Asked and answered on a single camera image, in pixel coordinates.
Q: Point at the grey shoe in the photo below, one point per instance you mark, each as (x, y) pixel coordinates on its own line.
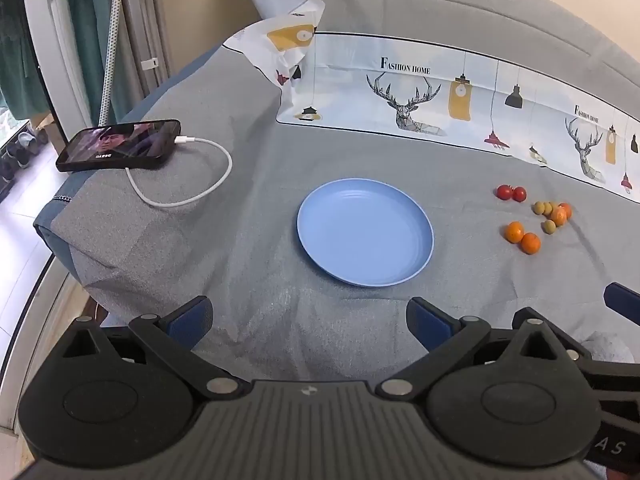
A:
(27, 147)

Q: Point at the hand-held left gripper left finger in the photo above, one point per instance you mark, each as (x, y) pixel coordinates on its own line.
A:
(192, 321)

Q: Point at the dotted white pole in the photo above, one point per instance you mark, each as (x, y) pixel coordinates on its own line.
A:
(111, 60)

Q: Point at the black smartphone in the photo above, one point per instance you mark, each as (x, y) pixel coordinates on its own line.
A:
(117, 145)

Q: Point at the red cherry tomato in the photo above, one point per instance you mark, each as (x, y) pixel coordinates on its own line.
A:
(504, 191)

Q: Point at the person's grey clothing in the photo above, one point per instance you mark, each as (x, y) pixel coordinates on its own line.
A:
(605, 347)

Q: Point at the white curtain clip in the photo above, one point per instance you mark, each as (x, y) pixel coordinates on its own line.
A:
(150, 63)

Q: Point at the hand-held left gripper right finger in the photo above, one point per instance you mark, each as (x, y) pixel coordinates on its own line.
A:
(430, 325)

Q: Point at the small tangerine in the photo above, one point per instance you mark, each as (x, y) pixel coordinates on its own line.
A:
(560, 215)
(530, 242)
(514, 231)
(568, 208)

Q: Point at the grey curtain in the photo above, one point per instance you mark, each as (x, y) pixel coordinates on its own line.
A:
(145, 10)

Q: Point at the cherry tomato with stem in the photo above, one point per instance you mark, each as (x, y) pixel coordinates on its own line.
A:
(519, 193)

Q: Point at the green hanging cloth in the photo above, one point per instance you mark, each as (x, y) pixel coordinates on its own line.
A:
(85, 20)

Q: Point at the dark shoe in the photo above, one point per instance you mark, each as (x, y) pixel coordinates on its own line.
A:
(7, 167)

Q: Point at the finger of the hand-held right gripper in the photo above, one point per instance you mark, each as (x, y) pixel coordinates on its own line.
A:
(615, 380)
(625, 302)

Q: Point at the grey bed sheet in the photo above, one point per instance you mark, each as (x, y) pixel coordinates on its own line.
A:
(250, 260)

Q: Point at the deer print pillow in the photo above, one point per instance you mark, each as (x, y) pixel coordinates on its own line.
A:
(400, 70)

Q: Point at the grey pillow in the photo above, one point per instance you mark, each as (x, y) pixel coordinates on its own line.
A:
(450, 0)

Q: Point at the white door frame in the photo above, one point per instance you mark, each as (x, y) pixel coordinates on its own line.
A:
(55, 60)

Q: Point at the blue plastic plate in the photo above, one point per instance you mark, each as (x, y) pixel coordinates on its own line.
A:
(365, 232)

